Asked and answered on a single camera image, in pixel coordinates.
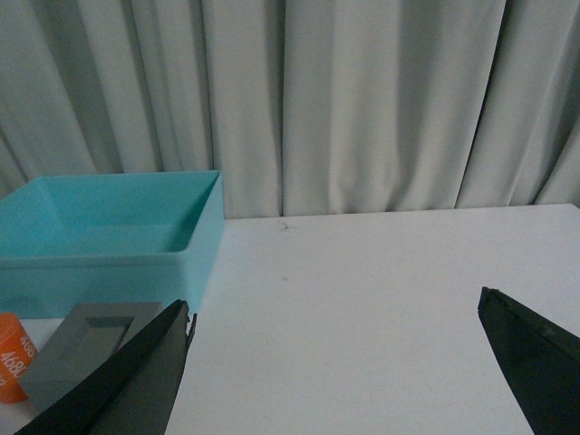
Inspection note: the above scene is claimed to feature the light blue plastic box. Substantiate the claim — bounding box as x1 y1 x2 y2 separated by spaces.
1 170 225 318

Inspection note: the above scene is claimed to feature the gray block with L slot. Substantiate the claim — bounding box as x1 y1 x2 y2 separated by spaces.
21 302 162 412

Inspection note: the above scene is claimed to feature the orange cylinder with white numbers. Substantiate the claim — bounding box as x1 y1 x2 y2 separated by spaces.
1 313 37 403

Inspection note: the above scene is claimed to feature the white pleated curtain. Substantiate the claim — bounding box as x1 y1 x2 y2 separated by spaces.
1 1 579 218

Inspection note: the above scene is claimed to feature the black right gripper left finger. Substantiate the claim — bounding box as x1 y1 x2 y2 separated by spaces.
18 300 197 434

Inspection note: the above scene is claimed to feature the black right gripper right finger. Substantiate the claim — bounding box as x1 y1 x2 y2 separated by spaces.
478 287 579 434

